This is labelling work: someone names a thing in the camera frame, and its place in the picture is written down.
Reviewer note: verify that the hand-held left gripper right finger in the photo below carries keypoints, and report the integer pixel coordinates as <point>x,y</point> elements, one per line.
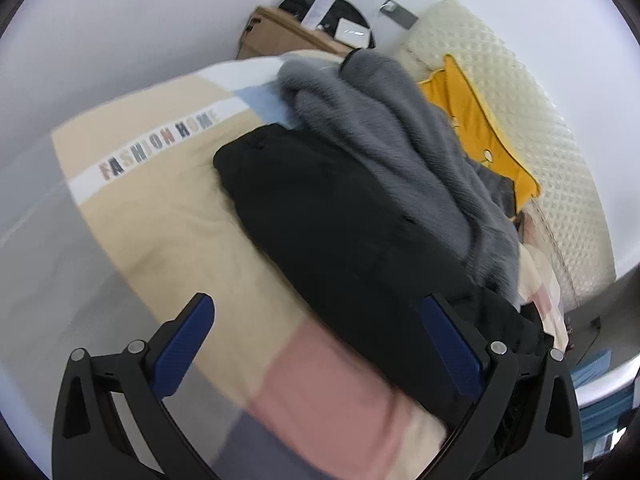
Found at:
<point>450,345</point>

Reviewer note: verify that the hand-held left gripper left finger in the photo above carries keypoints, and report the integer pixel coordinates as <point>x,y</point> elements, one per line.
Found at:
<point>182,345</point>

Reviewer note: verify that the black padded jacket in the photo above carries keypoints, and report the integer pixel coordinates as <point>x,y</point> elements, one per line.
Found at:
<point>325,210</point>

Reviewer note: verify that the patchwork checked duvet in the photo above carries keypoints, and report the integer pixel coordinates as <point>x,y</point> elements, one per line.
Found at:
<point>165,220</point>

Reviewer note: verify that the grey fleece garment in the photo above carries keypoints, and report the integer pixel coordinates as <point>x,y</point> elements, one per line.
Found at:
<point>380,125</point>

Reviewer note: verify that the yellow pillow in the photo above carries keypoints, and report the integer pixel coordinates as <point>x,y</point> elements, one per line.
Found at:
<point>470,115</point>

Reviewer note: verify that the cream quilted headboard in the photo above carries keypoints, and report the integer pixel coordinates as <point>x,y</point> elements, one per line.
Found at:
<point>525,85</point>

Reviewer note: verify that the white box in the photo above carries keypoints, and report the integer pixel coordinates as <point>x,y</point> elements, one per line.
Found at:
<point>352,32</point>

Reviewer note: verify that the wooden nightstand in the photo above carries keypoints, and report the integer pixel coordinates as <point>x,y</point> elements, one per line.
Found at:
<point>280,32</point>

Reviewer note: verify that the black bag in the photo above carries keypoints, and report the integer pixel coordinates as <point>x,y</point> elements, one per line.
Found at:
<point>345,10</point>

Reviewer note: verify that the white spray bottle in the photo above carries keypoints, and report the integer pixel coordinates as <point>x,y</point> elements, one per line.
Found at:
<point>322,5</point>

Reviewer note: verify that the grey wall socket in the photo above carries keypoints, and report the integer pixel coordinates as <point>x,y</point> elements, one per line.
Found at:
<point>400,12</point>

